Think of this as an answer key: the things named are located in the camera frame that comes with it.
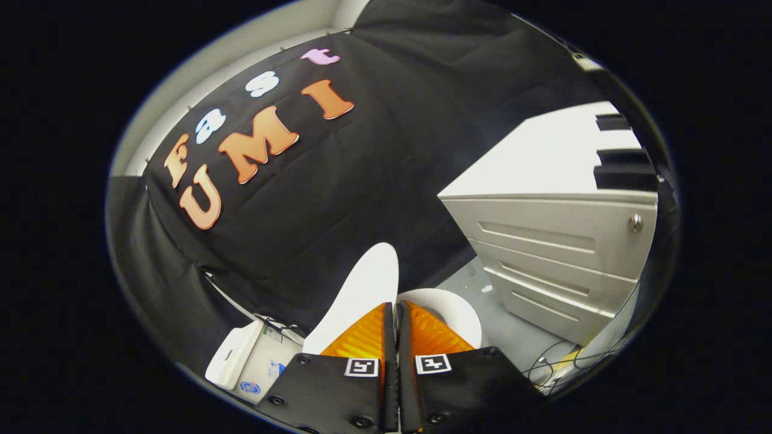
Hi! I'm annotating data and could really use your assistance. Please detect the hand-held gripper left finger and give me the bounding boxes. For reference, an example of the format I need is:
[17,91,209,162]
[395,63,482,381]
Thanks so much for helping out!
[256,301,400,434]

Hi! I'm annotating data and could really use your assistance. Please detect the white drawer cabinet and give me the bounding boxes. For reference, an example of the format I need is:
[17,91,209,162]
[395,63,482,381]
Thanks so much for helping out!
[437,101,660,347]

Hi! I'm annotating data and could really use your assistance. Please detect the black backdrop cloth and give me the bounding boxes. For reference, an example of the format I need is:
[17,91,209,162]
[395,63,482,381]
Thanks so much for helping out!
[106,0,677,376]

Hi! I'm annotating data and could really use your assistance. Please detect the white toilet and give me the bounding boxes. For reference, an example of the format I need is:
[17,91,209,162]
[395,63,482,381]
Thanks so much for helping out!
[204,288,484,406]

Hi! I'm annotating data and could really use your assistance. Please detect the black holder block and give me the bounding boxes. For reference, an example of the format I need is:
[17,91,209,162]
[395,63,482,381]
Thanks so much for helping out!
[593,113,660,193]

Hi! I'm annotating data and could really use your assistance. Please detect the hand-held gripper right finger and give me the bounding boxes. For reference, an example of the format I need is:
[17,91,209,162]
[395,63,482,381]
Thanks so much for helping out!
[396,300,547,434]

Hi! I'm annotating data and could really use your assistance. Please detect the black floor cables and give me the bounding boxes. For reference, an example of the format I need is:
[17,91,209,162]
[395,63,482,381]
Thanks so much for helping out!
[521,283,641,394]

